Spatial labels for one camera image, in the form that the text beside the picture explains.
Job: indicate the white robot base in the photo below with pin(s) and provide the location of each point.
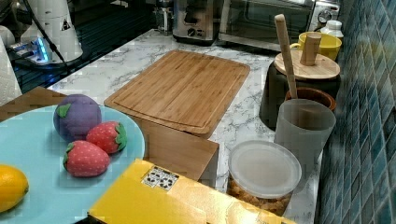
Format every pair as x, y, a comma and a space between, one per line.
50, 37

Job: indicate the stainless steel toaster oven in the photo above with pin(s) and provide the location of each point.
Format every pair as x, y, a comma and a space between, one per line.
252, 22

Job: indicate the bamboo cutting board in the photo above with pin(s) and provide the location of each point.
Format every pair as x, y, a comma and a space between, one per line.
184, 90

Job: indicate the clear cereal jar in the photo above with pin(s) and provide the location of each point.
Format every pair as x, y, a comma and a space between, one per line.
263, 174

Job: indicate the red plush strawberry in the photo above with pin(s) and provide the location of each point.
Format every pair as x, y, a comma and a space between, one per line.
84, 159
110, 136

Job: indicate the yellow cereal box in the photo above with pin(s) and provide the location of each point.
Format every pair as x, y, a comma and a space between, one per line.
148, 194

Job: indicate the grey plastic cup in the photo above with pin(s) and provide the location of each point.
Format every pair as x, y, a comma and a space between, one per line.
303, 127

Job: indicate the brown wooden utensil cup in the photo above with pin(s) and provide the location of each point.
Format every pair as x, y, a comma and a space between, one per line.
310, 96

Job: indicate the purple plush eggplant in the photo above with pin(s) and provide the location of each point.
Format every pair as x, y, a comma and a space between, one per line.
75, 115

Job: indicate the yellow mug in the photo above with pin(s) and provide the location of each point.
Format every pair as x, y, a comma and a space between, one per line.
329, 45

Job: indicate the white capped bottle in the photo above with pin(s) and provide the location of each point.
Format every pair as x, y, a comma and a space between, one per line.
333, 28

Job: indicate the light blue plate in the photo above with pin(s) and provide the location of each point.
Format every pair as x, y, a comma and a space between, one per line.
30, 142

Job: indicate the white paper towel roll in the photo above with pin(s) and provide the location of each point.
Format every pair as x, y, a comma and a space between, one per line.
9, 86

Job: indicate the yellow lemon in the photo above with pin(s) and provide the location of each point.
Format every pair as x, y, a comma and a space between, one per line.
14, 186

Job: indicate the wooden utensil handle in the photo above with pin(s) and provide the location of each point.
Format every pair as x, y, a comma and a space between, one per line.
284, 43

